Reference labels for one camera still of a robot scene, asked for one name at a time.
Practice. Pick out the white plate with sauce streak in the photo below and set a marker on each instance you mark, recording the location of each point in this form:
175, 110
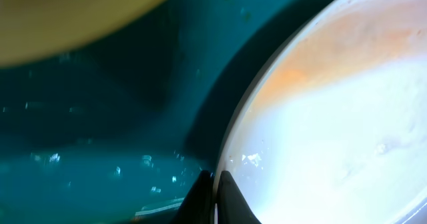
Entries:
333, 128

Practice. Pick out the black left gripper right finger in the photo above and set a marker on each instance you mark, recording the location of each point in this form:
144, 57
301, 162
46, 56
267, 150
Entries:
232, 207

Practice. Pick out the teal plastic tray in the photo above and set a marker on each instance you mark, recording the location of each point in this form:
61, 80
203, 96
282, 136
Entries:
118, 130

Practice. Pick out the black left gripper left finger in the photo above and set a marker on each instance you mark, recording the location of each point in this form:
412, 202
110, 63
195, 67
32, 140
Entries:
196, 207

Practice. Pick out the yellow plate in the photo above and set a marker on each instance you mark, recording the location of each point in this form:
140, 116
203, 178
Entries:
35, 29

